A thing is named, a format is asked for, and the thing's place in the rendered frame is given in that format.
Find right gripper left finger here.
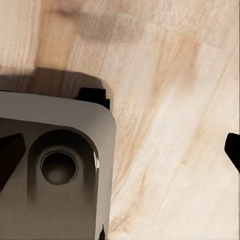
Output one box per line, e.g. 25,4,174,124
0,133,26,192

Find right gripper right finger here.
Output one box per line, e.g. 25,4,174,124
224,132,240,172

